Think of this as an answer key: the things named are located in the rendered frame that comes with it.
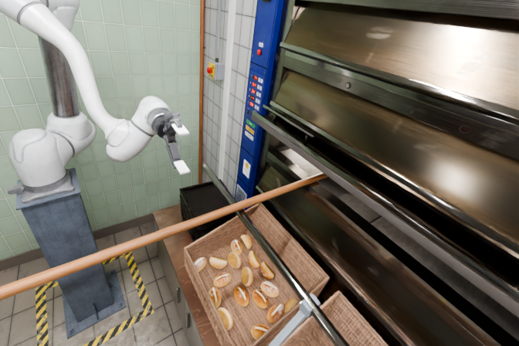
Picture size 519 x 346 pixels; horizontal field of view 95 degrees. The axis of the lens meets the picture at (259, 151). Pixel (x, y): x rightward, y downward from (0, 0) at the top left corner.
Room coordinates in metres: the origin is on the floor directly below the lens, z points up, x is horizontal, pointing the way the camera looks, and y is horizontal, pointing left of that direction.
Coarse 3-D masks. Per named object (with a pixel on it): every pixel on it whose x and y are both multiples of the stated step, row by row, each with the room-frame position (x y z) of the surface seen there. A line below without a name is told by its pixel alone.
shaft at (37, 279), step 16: (320, 176) 0.93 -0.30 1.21; (272, 192) 0.76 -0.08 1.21; (224, 208) 0.63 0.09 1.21; (240, 208) 0.65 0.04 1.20; (176, 224) 0.53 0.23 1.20; (192, 224) 0.54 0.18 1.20; (144, 240) 0.45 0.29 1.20; (96, 256) 0.38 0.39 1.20; (112, 256) 0.39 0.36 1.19; (48, 272) 0.32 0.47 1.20; (64, 272) 0.33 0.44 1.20; (0, 288) 0.27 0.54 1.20; (16, 288) 0.27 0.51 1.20
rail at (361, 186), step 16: (256, 112) 1.02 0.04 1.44; (304, 144) 0.78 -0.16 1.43; (320, 160) 0.71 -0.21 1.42; (352, 176) 0.62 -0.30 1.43; (368, 192) 0.56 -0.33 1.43; (416, 224) 0.45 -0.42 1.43; (432, 240) 0.42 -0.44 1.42; (464, 256) 0.37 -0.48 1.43; (480, 272) 0.35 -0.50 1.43; (512, 288) 0.31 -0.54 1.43
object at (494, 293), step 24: (288, 144) 0.83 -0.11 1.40; (312, 144) 0.86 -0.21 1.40; (360, 168) 0.75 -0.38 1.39; (360, 192) 0.57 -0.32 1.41; (384, 192) 0.61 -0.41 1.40; (384, 216) 0.50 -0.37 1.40; (432, 216) 0.54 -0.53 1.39; (456, 240) 0.45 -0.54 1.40; (480, 240) 0.49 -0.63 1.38; (456, 264) 0.37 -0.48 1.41; (504, 264) 0.41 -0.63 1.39; (480, 288) 0.33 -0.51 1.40
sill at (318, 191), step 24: (288, 168) 1.00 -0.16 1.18; (312, 192) 0.86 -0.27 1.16; (336, 216) 0.75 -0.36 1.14; (360, 216) 0.73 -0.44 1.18; (384, 240) 0.62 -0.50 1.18; (408, 264) 0.54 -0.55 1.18; (432, 288) 0.46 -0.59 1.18; (456, 312) 0.41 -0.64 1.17; (480, 312) 0.41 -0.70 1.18; (480, 336) 0.36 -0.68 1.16; (504, 336) 0.36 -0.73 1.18
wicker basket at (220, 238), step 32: (224, 224) 0.92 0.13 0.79; (256, 224) 1.02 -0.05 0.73; (192, 256) 0.81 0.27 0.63; (224, 256) 0.87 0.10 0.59; (288, 256) 0.81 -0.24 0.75; (224, 288) 0.69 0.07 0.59; (256, 288) 0.72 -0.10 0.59; (288, 288) 0.73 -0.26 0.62; (320, 288) 0.64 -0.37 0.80; (256, 320) 0.57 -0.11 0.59; (288, 320) 0.53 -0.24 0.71
